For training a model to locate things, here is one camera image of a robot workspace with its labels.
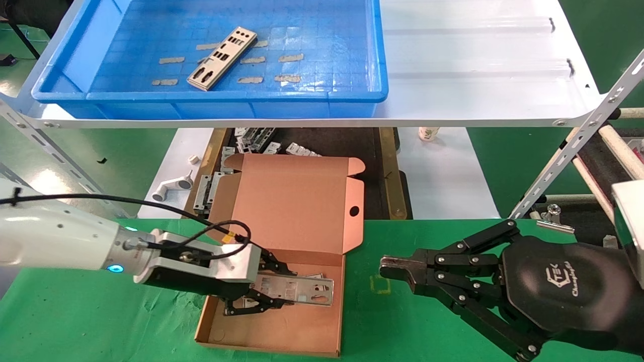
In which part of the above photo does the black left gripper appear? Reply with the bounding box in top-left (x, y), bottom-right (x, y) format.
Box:
top-left (143, 249), bottom-right (297, 317)

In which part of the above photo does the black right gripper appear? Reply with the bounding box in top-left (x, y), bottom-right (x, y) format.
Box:
top-left (380, 220), bottom-right (644, 361)

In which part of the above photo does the brown cardboard box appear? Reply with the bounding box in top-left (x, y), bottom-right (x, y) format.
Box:
top-left (195, 153), bottom-right (365, 358)

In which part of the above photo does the blue plastic tray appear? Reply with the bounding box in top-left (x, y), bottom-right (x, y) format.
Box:
top-left (31, 0), bottom-right (389, 120)

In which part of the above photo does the silver binder clip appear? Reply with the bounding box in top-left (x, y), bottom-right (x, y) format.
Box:
top-left (536, 204), bottom-right (575, 234)

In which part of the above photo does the white pipe fitting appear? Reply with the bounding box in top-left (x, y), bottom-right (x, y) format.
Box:
top-left (151, 170), bottom-right (193, 202)

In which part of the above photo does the green table cloth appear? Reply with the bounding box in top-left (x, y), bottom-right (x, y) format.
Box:
top-left (0, 219), bottom-right (644, 362)

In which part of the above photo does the white metal shelf board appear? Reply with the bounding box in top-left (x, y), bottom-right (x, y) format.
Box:
top-left (0, 0), bottom-right (604, 129)

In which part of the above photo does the grey slotted angle beam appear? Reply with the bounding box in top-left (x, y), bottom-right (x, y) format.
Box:
top-left (0, 162), bottom-right (32, 191)

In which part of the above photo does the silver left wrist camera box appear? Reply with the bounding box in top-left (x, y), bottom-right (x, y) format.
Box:
top-left (133, 229), bottom-right (262, 285)

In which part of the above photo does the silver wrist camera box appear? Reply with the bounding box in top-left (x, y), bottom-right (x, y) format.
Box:
top-left (611, 180), bottom-right (644, 290)
top-left (133, 229), bottom-right (262, 285)

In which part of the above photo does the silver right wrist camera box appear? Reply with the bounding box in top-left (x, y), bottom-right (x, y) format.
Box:
top-left (611, 180), bottom-right (644, 290)

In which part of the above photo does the grey slotted angle post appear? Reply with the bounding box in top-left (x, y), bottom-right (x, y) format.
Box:
top-left (513, 49), bottom-right (644, 214)
top-left (0, 98), bottom-right (125, 218)

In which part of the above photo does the black camera cable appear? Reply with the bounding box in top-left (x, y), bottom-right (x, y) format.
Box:
top-left (0, 193), bottom-right (252, 263)

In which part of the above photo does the black stand frame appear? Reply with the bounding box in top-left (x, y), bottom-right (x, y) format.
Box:
top-left (0, 0), bottom-right (71, 60)

